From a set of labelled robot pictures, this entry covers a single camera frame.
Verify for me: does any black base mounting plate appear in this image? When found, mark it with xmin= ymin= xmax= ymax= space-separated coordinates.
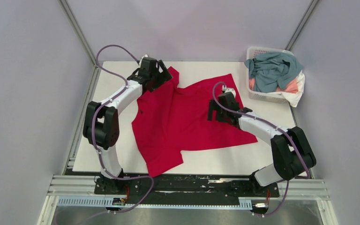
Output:
xmin=64 ymin=169 xmax=280 ymax=207

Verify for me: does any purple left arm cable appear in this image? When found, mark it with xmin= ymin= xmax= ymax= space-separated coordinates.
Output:
xmin=52 ymin=45 xmax=155 ymax=225

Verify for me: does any aluminium frame rail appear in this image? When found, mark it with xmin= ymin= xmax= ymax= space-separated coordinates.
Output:
xmin=37 ymin=175 xmax=338 ymax=225

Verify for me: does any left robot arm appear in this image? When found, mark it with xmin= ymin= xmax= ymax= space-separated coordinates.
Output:
xmin=82 ymin=57 xmax=172 ymax=194

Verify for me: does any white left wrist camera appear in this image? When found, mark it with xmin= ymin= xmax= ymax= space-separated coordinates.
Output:
xmin=138 ymin=54 xmax=149 ymax=66

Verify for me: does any white t-shirt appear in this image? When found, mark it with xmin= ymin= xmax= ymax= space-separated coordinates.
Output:
xmin=281 ymin=71 xmax=305 ymax=107

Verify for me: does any red t-shirt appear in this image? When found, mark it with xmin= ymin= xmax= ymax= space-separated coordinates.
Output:
xmin=132 ymin=67 xmax=257 ymax=177

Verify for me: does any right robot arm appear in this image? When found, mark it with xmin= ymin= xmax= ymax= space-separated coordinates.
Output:
xmin=208 ymin=92 xmax=316 ymax=196

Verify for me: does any salmon pink t-shirt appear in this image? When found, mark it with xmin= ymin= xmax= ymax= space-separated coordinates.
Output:
xmin=249 ymin=78 xmax=299 ymax=93

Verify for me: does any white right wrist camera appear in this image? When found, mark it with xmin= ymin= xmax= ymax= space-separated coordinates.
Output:
xmin=221 ymin=85 xmax=236 ymax=97

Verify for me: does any white slotted cable duct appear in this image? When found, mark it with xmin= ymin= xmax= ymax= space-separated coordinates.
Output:
xmin=56 ymin=196 xmax=253 ymax=210

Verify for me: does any teal t-shirt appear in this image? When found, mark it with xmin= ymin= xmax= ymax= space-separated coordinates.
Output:
xmin=244 ymin=52 xmax=303 ymax=93

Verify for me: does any white plastic laundry basket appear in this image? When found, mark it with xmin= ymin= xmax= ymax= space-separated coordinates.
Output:
xmin=246 ymin=46 xmax=293 ymax=103

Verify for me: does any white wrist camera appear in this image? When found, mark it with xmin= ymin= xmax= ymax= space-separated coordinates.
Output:
xmin=138 ymin=54 xmax=149 ymax=66
xmin=221 ymin=85 xmax=236 ymax=97

